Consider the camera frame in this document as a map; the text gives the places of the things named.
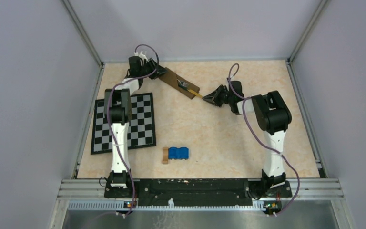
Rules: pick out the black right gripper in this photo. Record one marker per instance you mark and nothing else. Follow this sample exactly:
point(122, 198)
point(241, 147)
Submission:
point(213, 97)

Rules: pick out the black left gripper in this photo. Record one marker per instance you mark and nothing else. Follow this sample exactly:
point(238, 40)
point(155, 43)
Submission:
point(150, 63)

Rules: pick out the brown cloth napkin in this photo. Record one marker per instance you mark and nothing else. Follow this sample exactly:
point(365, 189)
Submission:
point(170, 78)

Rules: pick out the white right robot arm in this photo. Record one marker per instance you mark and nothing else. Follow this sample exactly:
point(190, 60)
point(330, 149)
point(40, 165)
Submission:
point(273, 118)

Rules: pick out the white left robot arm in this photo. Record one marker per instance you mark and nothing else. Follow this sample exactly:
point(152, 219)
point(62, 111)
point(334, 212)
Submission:
point(118, 112)

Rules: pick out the blue toy car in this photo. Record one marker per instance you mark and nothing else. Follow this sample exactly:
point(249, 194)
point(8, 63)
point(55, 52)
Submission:
point(178, 153)

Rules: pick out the small wooden block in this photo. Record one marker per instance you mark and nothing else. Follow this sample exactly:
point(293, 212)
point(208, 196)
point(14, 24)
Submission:
point(165, 157)

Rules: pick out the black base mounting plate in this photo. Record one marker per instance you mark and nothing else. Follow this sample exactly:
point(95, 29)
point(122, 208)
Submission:
point(198, 192)

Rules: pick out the white cable duct strip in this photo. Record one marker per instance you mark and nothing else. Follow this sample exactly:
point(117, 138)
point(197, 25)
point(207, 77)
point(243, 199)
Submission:
point(115, 205)

